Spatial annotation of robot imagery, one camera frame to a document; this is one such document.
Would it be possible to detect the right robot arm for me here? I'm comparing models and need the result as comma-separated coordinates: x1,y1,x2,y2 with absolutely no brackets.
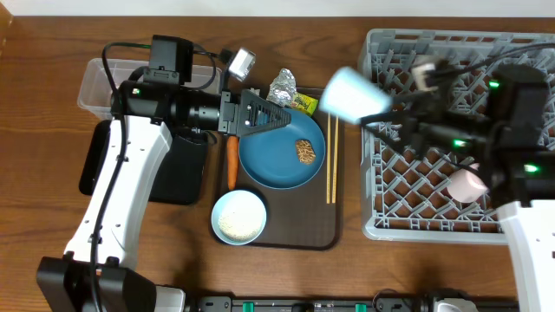
408,64,554,311

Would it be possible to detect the brown food scrap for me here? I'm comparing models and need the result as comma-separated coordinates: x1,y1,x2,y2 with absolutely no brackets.
295,140,316,165

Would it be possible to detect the blue plate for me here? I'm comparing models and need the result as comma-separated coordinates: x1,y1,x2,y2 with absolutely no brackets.
238,109,326,189

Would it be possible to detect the black tray bin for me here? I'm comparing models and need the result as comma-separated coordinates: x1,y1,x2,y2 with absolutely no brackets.
79,120,216,205

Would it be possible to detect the orange carrot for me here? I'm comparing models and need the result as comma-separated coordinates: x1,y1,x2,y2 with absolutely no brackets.
226,136,239,191

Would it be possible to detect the yellow green snack wrapper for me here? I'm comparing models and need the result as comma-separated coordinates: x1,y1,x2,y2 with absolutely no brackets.
290,93,318,116

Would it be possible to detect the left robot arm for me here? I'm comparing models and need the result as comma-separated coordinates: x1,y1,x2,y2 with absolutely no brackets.
36,35,291,311

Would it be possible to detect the grey dishwasher rack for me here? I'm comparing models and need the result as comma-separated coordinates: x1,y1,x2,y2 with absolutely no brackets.
358,29,554,245

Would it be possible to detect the pink cup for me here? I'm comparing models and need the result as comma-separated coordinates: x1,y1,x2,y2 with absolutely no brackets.
447,169,489,203

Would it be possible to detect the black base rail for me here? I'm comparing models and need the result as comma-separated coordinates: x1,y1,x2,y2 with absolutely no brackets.
185,289,519,312

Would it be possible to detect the dark brown serving tray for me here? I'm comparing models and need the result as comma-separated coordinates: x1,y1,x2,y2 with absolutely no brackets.
236,112,342,250

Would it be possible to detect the aluminium foil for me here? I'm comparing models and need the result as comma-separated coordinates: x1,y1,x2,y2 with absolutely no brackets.
266,68,297,107

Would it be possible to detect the clear plastic bin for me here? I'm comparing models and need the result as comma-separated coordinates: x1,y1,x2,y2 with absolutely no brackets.
77,58,212,120

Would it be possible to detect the light blue rice bowl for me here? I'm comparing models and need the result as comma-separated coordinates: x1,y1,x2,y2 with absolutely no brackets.
211,190,267,245

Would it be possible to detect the light blue cup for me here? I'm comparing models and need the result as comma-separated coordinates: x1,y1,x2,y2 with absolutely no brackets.
318,67,393,124

